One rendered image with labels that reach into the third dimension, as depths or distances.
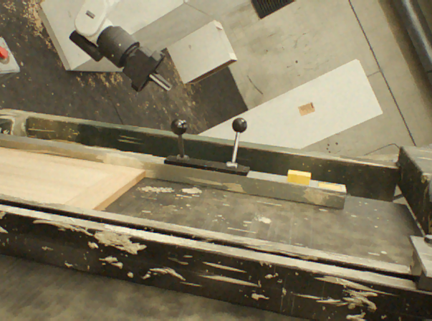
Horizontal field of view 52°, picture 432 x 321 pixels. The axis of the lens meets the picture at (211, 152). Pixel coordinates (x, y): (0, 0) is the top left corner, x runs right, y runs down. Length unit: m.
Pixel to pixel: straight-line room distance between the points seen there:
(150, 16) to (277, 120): 1.86
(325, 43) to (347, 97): 4.49
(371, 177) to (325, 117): 3.30
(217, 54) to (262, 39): 3.26
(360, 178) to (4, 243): 0.88
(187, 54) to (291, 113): 2.02
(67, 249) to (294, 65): 8.42
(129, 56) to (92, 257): 0.64
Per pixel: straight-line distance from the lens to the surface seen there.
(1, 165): 1.11
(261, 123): 4.59
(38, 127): 1.48
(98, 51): 1.22
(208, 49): 5.93
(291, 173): 1.01
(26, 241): 0.71
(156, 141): 1.30
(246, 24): 9.15
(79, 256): 0.67
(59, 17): 3.69
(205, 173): 1.03
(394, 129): 9.03
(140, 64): 1.18
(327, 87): 4.52
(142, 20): 3.35
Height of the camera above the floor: 1.78
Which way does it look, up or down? 18 degrees down
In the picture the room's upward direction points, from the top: 65 degrees clockwise
